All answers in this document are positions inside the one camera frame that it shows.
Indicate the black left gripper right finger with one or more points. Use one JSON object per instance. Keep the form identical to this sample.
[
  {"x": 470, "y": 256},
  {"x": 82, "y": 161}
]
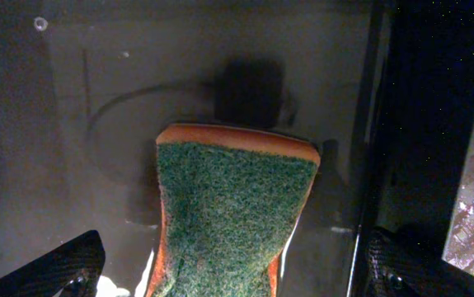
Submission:
[{"x": 396, "y": 269}]

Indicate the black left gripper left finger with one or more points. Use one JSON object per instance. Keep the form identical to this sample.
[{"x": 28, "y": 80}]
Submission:
[{"x": 72, "y": 269}]

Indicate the orange green sponge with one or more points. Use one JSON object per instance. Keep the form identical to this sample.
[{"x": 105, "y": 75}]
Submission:
[{"x": 231, "y": 199}]

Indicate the black small tray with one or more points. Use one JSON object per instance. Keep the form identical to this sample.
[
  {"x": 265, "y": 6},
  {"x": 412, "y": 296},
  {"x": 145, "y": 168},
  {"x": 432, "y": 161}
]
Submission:
[{"x": 384, "y": 90}]

